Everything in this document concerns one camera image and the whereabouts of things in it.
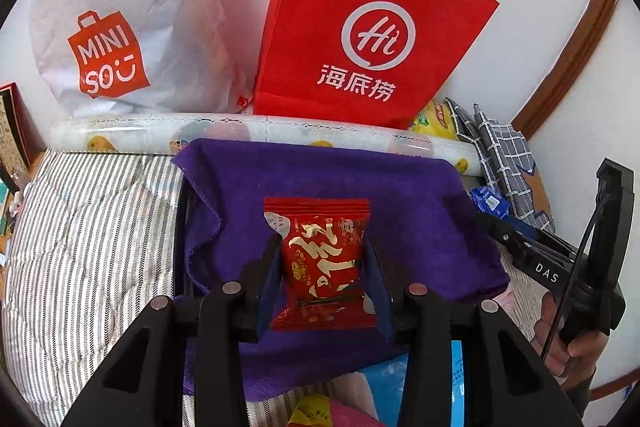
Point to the blue tissue pack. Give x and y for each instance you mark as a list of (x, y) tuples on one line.
[(385, 387)]

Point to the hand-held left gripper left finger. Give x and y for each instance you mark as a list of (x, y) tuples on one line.
[(270, 289)]

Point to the red gold-print snack packet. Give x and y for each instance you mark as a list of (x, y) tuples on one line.
[(320, 257)]

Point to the teal box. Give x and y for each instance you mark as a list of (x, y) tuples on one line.
[(4, 212)]

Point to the rolled printed plastic sheet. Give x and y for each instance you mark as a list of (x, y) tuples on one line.
[(150, 129)]

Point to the grey striped bedsheet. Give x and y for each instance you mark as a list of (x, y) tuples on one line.
[(90, 232)]

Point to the yellow snack bag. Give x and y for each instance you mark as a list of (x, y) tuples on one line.
[(435, 119)]

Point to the small blue snack packet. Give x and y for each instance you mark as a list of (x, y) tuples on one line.
[(489, 203)]

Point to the purple towel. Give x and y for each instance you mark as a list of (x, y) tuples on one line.
[(320, 172)]

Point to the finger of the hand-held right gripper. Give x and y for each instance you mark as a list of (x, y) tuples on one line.
[(542, 237), (505, 237)]

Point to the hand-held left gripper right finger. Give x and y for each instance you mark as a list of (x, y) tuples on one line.
[(377, 292)]

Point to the grey checked fabric bag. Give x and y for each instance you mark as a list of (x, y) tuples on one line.
[(505, 157)]

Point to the person's right forearm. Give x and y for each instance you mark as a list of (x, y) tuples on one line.
[(582, 399)]

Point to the dark red box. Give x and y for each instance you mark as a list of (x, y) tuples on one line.
[(20, 117)]

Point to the person's right hand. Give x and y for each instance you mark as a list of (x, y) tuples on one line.
[(582, 357)]

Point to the black tray frame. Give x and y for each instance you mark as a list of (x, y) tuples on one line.
[(184, 217)]

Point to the brown wooden door frame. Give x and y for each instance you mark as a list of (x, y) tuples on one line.
[(575, 57)]

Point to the bright pink snack packet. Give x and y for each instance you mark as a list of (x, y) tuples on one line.
[(350, 418)]

